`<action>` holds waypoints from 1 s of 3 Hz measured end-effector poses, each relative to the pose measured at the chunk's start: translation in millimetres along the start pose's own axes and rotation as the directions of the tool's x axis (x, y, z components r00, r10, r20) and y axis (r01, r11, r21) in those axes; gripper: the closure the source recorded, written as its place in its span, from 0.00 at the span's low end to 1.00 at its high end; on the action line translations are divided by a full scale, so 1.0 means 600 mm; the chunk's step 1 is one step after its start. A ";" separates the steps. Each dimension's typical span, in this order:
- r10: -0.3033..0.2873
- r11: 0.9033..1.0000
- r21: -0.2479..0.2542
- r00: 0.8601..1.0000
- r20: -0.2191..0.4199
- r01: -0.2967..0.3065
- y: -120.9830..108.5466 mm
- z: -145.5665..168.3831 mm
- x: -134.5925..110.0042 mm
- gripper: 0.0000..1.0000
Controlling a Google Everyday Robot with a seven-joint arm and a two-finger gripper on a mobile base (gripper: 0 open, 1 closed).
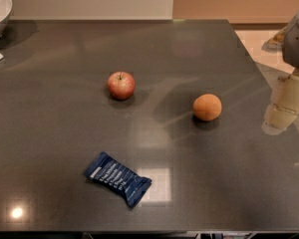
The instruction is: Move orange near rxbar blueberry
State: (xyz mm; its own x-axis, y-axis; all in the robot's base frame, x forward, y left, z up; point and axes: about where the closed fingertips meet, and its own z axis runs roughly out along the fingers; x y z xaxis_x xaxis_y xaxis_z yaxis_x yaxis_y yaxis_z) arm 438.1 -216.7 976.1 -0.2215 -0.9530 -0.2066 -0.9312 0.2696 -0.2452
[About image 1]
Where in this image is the red apple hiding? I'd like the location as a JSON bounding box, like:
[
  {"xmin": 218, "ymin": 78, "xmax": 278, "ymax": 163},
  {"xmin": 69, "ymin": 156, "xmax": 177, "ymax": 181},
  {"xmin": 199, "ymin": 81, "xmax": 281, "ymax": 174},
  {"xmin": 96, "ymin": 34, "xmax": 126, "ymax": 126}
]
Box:
[{"xmin": 107, "ymin": 71, "xmax": 136, "ymax": 101}]

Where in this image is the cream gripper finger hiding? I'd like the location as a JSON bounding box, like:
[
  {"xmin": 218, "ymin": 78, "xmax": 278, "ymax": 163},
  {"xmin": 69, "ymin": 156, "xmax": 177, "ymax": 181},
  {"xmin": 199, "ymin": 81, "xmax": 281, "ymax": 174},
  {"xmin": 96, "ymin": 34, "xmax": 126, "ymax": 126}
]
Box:
[
  {"xmin": 271, "ymin": 69, "xmax": 299, "ymax": 115},
  {"xmin": 262, "ymin": 104, "xmax": 297, "ymax": 135}
]

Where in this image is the orange fruit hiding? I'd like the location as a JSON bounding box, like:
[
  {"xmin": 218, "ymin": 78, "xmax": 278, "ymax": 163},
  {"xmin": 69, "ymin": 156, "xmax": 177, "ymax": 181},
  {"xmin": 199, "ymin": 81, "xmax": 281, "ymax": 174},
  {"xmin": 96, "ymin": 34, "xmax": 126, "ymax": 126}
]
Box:
[{"xmin": 192, "ymin": 94, "xmax": 222, "ymax": 121}]

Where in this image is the blue rxbar blueberry wrapper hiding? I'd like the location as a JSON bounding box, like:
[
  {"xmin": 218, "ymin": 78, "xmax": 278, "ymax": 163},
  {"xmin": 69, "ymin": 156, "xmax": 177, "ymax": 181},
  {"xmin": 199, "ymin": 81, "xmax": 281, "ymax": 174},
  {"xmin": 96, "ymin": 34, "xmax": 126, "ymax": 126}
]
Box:
[{"xmin": 85, "ymin": 152, "xmax": 151, "ymax": 208}]

